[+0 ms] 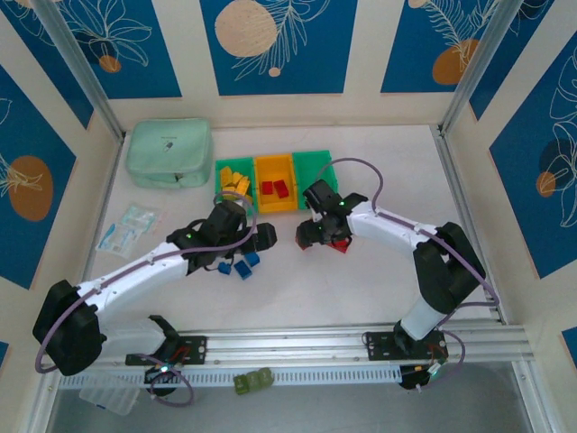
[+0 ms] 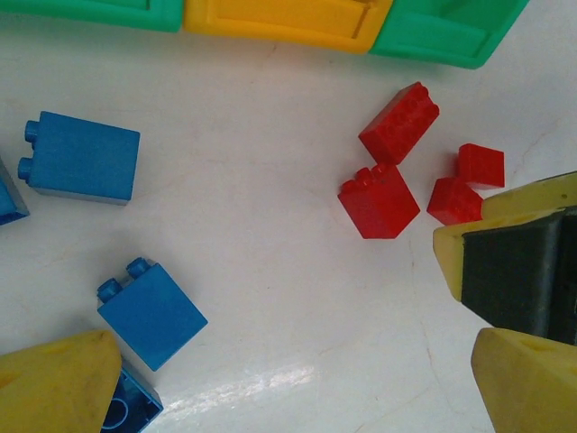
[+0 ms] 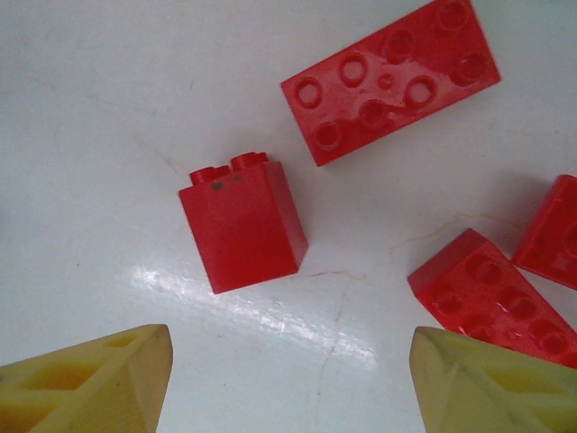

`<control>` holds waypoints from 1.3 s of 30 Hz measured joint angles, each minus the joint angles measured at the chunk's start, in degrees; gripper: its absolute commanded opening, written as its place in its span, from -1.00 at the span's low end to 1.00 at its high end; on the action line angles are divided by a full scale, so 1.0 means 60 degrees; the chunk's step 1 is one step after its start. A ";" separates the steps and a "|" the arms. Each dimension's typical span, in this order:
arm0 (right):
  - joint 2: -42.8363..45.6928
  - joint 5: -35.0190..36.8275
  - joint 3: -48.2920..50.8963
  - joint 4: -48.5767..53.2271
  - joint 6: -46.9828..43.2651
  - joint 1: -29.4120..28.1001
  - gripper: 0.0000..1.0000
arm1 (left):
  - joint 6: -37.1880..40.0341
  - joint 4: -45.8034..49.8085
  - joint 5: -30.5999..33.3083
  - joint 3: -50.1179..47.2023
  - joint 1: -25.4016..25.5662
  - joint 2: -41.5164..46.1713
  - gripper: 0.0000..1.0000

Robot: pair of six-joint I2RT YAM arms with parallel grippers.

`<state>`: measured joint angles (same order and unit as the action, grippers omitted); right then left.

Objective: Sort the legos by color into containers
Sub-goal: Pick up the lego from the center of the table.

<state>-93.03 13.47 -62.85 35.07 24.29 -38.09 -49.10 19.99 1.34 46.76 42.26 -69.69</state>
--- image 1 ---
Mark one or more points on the aluminium side rail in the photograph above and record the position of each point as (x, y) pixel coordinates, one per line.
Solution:
(108, 189)
(453, 180)

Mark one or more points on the aluminium frame post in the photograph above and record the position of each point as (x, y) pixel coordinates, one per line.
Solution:
(76, 58)
(483, 58)

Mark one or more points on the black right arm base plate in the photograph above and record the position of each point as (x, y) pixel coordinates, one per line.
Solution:
(378, 345)

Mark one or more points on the green three-piece block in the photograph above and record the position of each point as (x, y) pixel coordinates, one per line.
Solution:
(252, 381)

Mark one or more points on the blue lego brick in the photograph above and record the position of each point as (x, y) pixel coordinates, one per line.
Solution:
(223, 267)
(242, 269)
(253, 259)

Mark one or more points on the yellow lego brick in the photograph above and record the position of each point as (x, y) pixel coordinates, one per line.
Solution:
(239, 192)
(235, 174)
(224, 173)
(230, 185)
(243, 183)

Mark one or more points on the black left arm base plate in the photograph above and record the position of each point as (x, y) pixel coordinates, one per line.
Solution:
(198, 349)

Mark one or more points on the clear packet blue print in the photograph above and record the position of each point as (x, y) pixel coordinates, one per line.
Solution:
(119, 240)

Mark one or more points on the black electronics box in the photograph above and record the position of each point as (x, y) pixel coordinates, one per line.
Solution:
(412, 381)
(162, 381)

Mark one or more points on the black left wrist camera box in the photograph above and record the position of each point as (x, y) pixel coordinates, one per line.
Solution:
(226, 218)

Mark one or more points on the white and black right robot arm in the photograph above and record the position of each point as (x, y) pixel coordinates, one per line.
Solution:
(387, 230)

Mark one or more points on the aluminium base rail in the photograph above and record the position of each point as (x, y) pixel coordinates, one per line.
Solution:
(288, 343)

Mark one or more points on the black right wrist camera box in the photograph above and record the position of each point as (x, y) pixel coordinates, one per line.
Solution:
(321, 195)

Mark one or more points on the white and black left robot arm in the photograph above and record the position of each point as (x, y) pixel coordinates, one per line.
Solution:
(135, 279)

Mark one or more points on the yellow plastic bin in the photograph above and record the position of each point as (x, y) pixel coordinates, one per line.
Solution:
(277, 207)

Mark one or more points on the red lego brick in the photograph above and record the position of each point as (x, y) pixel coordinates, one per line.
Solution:
(340, 247)
(268, 187)
(281, 189)
(304, 246)

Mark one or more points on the clear plastic organizer box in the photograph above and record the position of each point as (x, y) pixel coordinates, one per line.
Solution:
(112, 397)

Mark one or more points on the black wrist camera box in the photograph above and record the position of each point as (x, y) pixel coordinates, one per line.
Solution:
(321, 195)
(226, 218)

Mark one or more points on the mint green fabric pouch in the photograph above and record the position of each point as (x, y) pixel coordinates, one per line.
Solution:
(167, 151)

